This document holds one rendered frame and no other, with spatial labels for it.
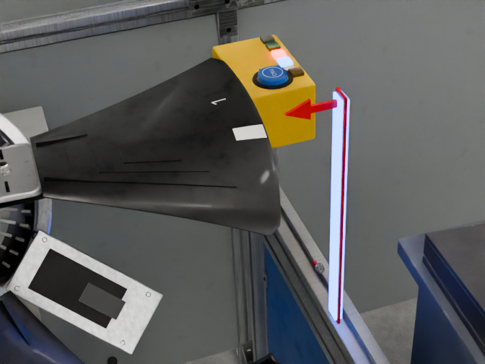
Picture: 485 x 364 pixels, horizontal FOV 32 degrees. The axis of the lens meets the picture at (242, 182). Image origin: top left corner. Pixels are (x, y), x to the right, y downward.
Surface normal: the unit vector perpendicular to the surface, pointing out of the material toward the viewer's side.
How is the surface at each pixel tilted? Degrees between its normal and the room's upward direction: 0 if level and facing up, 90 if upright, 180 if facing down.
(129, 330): 50
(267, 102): 90
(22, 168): 3
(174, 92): 9
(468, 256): 5
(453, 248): 5
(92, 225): 90
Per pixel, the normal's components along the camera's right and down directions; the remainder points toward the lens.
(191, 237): 0.32, 0.56
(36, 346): 0.72, -0.50
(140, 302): 0.21, -0.09
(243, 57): -0.04, -0.80
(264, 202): 0.26, -0.50
